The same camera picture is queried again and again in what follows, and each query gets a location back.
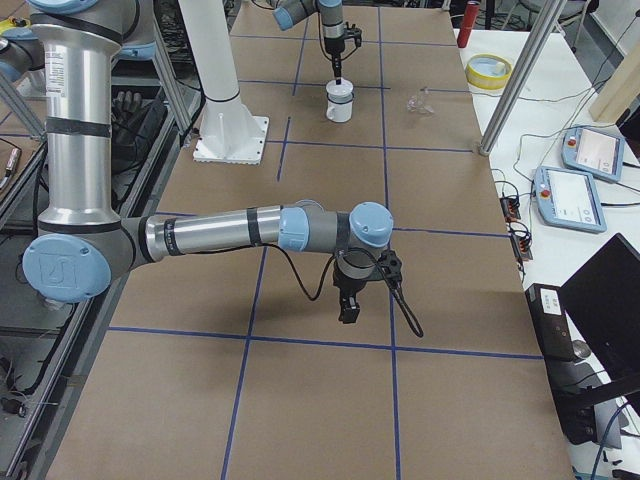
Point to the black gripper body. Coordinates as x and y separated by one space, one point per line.
332 46
346 283

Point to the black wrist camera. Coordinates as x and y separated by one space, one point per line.
354 33
390 269

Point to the white enamel mug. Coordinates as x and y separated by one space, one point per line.
339 112

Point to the red cylinder tube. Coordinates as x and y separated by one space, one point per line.
467 24

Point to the yellow tape roll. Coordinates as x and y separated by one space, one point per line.
488 71

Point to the black box device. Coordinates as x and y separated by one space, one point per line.
550 323

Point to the black monitor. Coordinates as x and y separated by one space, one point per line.
602 300

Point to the near teach pendant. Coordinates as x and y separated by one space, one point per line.
568 199

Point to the clear plastic funnel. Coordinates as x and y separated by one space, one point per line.
419 102

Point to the aluminium frame post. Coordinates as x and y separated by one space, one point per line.
529 55

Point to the far teach pendant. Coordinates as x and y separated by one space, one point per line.
593 151

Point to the white camera stand base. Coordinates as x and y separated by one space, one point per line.
228 131

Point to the teach pendant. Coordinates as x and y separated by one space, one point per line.
593 151
568 199

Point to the brown paper table cover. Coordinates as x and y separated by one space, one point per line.
218 367

